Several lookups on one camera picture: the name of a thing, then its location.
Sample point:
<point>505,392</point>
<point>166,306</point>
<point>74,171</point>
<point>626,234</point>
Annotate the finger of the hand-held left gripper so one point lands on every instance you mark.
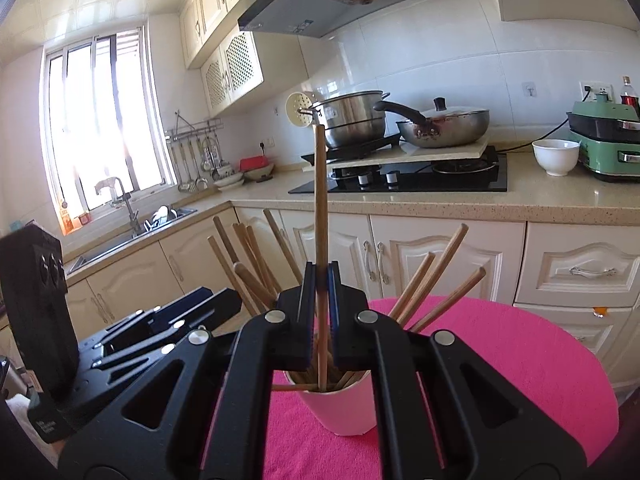
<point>210,310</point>
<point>170,310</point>

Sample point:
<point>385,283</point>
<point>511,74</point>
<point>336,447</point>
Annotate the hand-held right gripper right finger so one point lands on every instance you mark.
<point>345,325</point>

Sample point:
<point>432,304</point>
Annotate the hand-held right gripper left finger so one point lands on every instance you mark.
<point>300,320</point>

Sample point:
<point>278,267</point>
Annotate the pink cup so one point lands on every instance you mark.
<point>345,410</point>

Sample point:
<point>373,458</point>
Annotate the bunch of brown chopsticks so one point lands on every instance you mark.
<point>447,301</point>

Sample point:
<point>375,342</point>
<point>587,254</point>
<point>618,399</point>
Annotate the single wooden chopstick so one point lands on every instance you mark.
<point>321,210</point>

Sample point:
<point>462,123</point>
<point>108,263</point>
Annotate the row of hanging metal utensils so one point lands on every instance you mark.
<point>200,165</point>

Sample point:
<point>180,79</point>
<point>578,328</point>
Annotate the steel sink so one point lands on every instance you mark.
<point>115,245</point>

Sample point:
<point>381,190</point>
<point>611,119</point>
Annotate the white round dish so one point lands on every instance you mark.
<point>161,215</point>

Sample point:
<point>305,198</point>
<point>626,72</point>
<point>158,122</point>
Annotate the orange bottle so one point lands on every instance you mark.
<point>64,217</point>

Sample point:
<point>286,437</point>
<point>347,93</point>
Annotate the small red jar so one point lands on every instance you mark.
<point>83,219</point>

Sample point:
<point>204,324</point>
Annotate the red container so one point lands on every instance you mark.
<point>255,165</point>

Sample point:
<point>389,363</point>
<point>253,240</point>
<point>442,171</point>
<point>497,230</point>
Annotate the pink tablecloth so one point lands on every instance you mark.
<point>500,360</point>

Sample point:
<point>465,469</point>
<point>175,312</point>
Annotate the black glass gas stove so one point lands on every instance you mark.
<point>450,182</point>

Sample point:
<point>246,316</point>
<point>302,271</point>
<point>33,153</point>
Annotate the black induction cooker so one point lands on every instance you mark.
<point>360,147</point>

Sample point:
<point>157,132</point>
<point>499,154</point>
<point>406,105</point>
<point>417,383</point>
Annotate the metal utensil rack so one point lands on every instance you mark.
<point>195,127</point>

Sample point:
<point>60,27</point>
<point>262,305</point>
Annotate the steel steamer pot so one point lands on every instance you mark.
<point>350,125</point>

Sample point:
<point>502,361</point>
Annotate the beige stone slab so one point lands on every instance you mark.
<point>450,152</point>

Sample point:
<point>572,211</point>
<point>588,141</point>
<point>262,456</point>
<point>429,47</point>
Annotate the cream perforated steamer plate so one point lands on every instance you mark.
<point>297,110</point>

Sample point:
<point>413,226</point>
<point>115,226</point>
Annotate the window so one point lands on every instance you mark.
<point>100,110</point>

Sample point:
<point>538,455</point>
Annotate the wok with glass lid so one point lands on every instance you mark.
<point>450,130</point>

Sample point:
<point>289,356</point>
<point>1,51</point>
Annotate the small lattice door cabinet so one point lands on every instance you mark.
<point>240,60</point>

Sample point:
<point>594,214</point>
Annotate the orange sticker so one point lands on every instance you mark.
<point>601,312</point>

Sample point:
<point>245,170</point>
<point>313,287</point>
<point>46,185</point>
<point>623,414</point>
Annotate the white bowl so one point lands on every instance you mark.
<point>555,157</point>

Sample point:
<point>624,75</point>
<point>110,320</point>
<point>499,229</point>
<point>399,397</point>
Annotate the green electric cooker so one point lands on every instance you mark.
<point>610,160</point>

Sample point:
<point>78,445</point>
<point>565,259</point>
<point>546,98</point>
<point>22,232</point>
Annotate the white power outlet with plug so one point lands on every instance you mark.
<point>595,87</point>

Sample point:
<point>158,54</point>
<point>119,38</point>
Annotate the wall hook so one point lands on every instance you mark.
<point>529,88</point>

